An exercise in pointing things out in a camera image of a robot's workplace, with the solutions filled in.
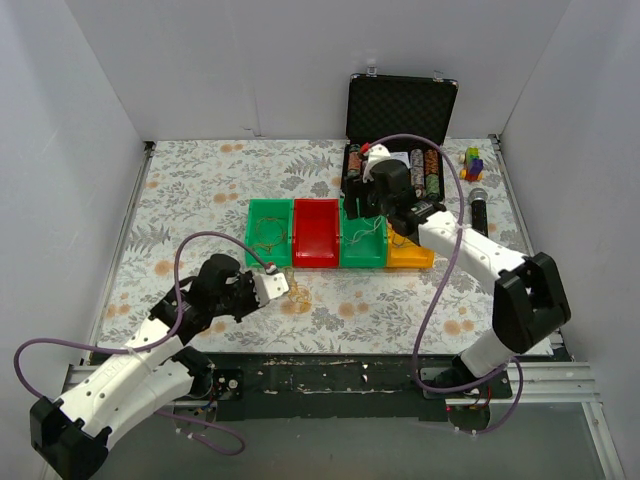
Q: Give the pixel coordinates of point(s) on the black microphone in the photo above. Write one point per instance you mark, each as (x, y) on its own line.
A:
(478, 206)

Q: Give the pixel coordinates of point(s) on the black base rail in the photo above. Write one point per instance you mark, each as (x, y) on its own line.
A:
(252, 386)

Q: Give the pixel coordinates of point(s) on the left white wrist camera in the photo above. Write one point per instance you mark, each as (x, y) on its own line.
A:
(270, 285)

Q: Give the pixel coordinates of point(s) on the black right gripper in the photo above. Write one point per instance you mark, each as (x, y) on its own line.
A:
(353, 198)

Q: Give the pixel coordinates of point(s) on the yellow plastic bin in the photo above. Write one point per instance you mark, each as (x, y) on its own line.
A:
(404, 254)

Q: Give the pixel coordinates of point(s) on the green plastic bin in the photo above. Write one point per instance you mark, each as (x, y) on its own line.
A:
(363, 242)
(269, 230)

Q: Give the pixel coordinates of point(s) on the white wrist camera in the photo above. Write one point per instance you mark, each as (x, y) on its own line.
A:
(374, 155)
(270, 285)

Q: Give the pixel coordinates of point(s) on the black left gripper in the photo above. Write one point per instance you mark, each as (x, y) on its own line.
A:
(245, 298)

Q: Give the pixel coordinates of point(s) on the left green plastic bin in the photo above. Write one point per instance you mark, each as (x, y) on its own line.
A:
(269, 230)

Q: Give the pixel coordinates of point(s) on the right green plastic bin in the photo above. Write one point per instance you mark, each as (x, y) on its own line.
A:
(363, 242)

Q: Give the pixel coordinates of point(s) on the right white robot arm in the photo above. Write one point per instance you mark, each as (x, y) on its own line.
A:
(529, 300)

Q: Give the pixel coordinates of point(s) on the red plastic bin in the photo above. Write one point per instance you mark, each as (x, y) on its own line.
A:
(316, 233)

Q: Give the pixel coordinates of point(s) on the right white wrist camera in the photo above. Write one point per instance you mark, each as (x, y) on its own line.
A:
(374, 155)

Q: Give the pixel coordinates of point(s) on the colourful toy block car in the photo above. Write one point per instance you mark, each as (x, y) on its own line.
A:
(472, 165)

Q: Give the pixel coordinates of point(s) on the black poker chip case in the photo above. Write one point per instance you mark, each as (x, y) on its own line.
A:
(383, 105)

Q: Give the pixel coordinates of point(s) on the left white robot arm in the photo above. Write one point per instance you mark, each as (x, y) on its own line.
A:
(75, 432)

